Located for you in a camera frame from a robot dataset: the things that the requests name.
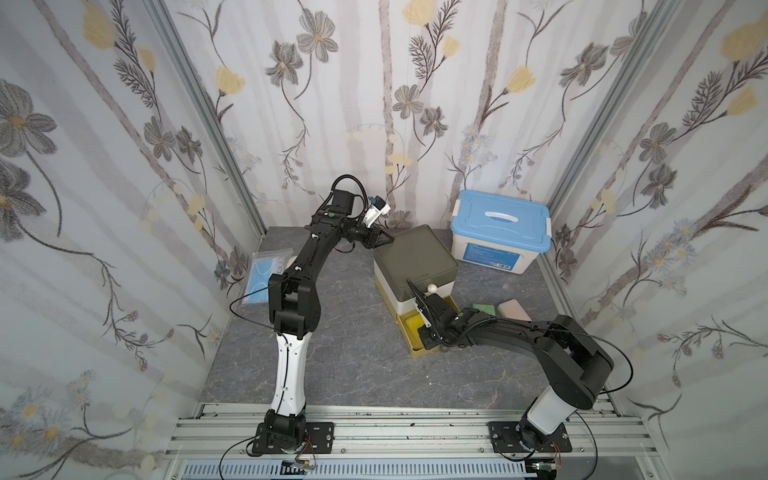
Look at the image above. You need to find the white bin with blue lid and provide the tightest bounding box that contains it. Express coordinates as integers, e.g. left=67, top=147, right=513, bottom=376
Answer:
left=450, top=190, right=553, bottom=275

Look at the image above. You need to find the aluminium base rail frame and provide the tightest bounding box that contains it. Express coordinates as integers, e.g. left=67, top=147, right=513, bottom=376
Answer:
left=159, top=401, right=671, bottom=479

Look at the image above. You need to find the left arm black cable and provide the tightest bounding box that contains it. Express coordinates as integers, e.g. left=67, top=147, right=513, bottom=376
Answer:
left=227, top=281, right=286, bottom=337

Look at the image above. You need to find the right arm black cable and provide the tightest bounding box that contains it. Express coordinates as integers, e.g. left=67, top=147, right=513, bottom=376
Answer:
left=587, top=335, right=635, bottom=396

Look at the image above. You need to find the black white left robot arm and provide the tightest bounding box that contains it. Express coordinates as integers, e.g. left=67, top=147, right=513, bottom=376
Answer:
left=248, top=188, right=393, bottom=457

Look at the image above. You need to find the blue face mask packet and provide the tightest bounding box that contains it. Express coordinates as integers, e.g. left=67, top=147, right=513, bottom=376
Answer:
left=241, top=249, right=293, bottom=305

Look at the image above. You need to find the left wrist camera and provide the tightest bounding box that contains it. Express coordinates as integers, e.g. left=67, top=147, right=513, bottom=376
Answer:
left=362, top=196, right=391, bottom=228

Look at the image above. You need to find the olive cream drawer cabinet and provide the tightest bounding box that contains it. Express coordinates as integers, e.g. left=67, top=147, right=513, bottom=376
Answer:
left=374, top=225, right=459, bottom=318

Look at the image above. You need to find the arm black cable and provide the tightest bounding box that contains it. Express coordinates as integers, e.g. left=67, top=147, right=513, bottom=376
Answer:
left=587, top=335, right=635, bottom=396
left=227, top=281, right=286, bottom=337

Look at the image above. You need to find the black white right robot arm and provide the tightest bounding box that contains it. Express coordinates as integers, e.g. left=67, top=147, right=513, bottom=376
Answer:
left=416, top=294, right=614, bottom=454

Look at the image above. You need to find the beige sponge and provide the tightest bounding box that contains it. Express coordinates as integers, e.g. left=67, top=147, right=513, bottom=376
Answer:
left=496, top=299, right=531, bottom=322

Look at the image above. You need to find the green sponge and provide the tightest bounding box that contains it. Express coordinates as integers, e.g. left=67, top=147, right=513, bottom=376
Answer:
left=473, top=304, right=496, bottom=316

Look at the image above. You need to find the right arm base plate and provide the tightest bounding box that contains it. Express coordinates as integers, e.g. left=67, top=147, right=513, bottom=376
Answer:
left=487, top=421, right=573, bottom=455

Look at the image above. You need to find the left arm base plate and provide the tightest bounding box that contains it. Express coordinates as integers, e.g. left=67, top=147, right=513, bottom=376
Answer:
left=246, top=422, right=335, bottom=457

